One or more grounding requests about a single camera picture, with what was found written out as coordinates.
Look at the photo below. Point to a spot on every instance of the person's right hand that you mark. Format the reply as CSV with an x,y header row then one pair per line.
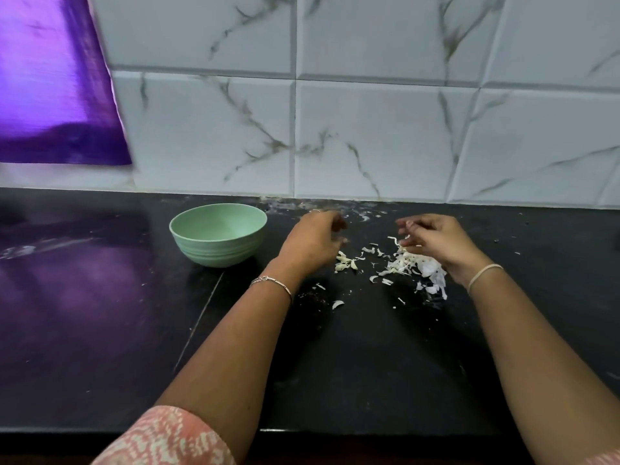
x,y
441,239

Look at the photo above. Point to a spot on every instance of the person's left hand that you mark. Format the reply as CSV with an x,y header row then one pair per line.
x,y
310,242

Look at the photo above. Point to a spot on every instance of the mint green bowl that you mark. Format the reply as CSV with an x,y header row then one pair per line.
x,y
218,233

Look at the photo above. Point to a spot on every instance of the person's right forearm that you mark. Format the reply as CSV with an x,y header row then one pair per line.
x,y
552,368

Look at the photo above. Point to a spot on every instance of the person's left forearm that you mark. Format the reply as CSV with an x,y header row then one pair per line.
x,y
218,368

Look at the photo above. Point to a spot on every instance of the pile of white garlic peels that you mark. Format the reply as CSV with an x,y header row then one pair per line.
x,y
417,264

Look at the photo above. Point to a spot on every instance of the small fallen garlic piece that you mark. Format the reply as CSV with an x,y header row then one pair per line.
x,y
337,304

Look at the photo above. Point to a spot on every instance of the pink patterned left sleeve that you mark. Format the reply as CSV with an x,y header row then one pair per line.
x,y
165,438

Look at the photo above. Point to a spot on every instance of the pink patterned sleeve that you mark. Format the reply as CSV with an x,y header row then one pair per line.
x,y
610,460
165,438

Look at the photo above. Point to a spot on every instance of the pink patterned right sleeve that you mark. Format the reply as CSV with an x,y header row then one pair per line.
x,y
610,460

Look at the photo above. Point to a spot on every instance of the purple cloth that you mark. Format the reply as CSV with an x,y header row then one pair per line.
x,y
58,77

